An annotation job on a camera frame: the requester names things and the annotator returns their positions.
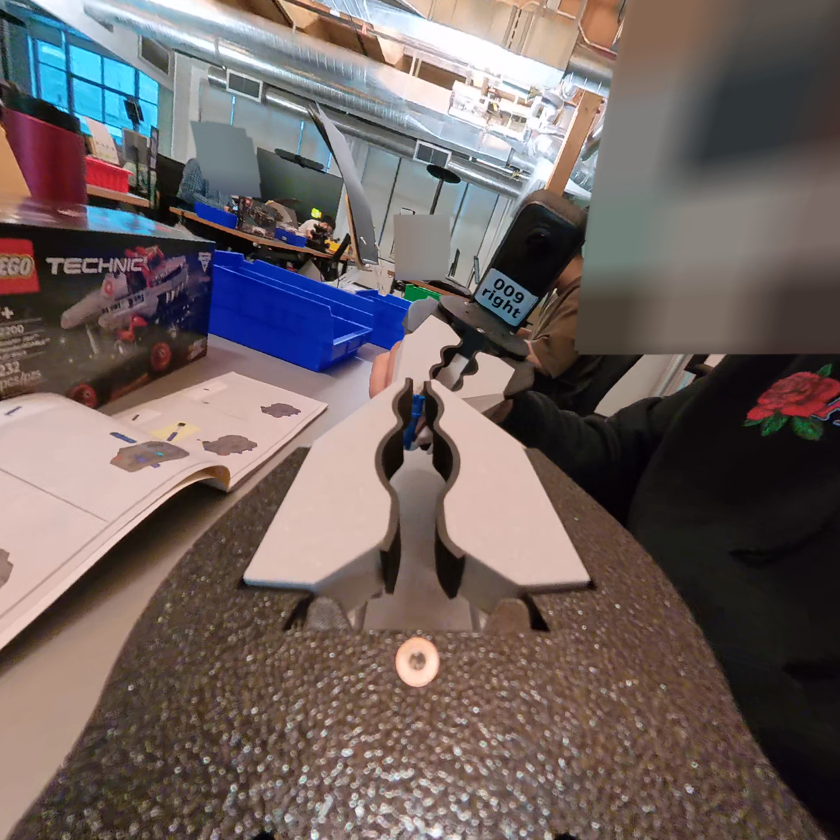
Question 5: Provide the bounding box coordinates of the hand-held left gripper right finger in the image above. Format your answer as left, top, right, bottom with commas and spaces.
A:
422, 379, 593, 630

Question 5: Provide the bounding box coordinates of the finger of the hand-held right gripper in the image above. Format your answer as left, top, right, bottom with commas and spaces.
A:
392, 303, 463, 395
433, 341, 536, 421

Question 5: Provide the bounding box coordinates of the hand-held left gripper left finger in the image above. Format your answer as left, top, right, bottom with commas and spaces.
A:
243, 378, 416, 630

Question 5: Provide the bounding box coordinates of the blue toy connector pin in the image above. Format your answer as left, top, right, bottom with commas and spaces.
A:
403, 394, 429, 451

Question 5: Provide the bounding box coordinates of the grey desk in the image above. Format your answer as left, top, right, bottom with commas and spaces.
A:
0, 331, 401, 840

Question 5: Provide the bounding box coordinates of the person's right hand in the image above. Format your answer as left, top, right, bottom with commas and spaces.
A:
369, 344, 403, 399

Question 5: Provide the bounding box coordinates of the small blue plastic bin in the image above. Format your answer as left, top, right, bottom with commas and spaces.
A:
357, 289, 412, 349

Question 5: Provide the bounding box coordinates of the black floor lamp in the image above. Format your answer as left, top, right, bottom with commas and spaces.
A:
425, 164, 462, 217

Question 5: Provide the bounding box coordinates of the large blue plastic bin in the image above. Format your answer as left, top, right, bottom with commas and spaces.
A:
209, 248, 373, 374

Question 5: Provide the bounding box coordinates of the grey tilted panel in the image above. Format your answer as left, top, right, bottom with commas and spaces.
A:
307, 101, 383, 266

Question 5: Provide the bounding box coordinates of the wooden background table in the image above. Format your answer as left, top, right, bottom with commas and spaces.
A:
169, 205, 343, 263

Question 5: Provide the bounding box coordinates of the black computer monitor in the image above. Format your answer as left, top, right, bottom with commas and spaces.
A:
256, 147, 346, 219

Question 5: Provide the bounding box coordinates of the open instruction booklet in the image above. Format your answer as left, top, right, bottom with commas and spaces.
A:
0, 371, 329, 651

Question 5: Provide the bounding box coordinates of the black toy building set box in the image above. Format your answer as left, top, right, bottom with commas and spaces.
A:
0, 217, 217, 409

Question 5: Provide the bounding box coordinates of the red plastic basket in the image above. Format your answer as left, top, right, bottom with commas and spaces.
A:
85, 156, 133, 193

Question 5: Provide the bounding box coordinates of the gridded window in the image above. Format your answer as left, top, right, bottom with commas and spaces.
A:
31, 36, 162, 144

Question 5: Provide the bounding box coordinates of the maroon plant pot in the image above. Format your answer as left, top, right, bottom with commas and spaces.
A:
0, 105, 89, 206

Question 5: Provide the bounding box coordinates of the wooden support post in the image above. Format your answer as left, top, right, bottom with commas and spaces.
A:
545, 88, 606, 198

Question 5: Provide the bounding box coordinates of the thin silver ventilation duct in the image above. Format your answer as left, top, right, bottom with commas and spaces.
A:
206, 66, 559, 194

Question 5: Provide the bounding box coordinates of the large silver ventilation duct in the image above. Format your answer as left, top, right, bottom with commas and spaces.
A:
82, 0, 618, 89

